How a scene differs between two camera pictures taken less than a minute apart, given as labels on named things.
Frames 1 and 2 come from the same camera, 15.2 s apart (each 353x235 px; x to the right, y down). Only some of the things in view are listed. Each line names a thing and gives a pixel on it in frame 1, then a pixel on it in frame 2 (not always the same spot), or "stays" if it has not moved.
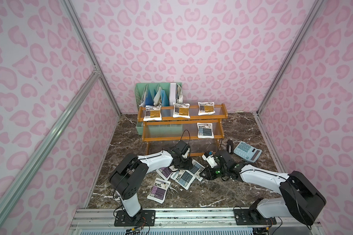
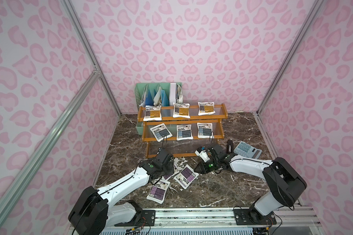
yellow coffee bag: [206, 108] stays
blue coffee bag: [205, 130] stays
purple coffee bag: [159, 190] stays
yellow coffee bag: [153, 112] stays
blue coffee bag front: [184, 178] to [160, 130]
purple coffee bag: [165, 172] stays
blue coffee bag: [195, 169] to [184, 132]
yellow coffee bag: [181, 110] stays
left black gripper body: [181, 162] to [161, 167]
